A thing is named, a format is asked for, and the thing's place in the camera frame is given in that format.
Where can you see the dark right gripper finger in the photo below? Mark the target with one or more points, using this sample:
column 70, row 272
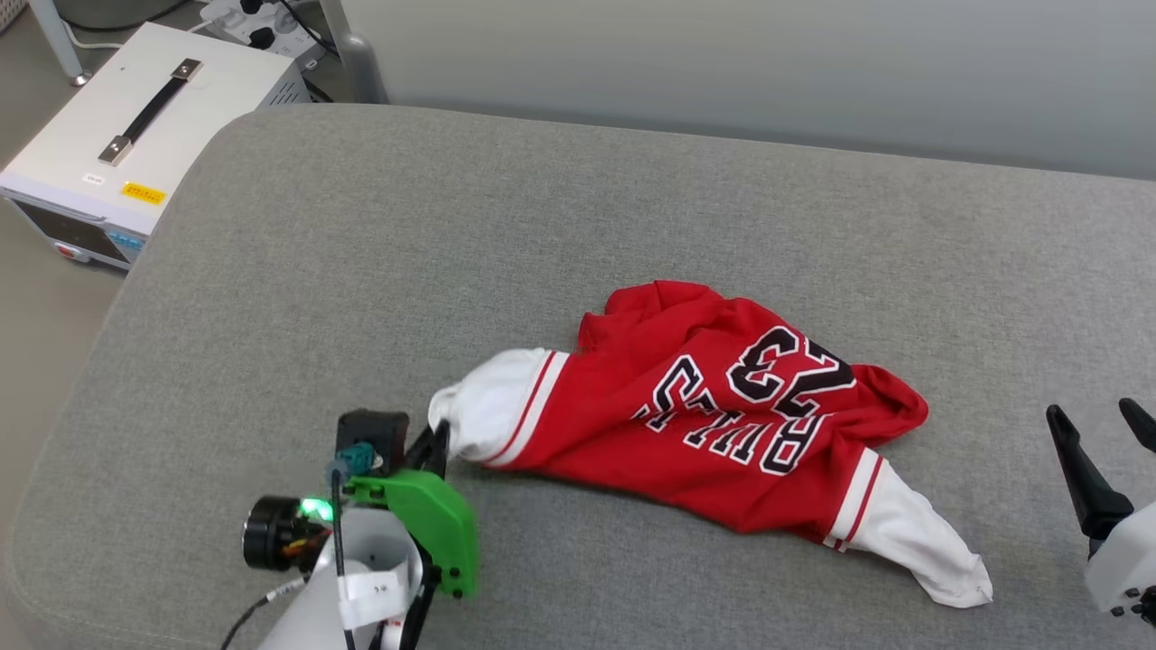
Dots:
column 1088, row 483
column 1142, row 424

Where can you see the grey metal partition foot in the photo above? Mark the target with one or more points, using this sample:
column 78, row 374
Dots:
column 363, row 68

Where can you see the white power strip with plugs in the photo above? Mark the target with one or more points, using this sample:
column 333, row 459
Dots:
column 253, row 20

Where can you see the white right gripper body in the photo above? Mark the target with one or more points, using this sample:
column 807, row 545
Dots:
column 1129, row 564

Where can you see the white table leg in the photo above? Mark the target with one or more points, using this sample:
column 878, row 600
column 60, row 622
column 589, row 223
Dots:
column 56, row 41

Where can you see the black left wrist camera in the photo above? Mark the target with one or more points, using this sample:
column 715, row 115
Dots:
column 379, row 429

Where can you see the white power supply box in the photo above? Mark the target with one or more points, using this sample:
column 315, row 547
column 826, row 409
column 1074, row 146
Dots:
column 90, row 135

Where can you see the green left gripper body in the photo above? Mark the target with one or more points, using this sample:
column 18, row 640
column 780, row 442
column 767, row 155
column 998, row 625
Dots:
column 429, row 524

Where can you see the red and white basketball jersey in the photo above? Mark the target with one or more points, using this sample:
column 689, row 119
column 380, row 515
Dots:
column 632, row 433

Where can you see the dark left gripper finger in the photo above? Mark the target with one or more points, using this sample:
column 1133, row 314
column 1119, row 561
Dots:
column 422, row 450
column 442, row 450

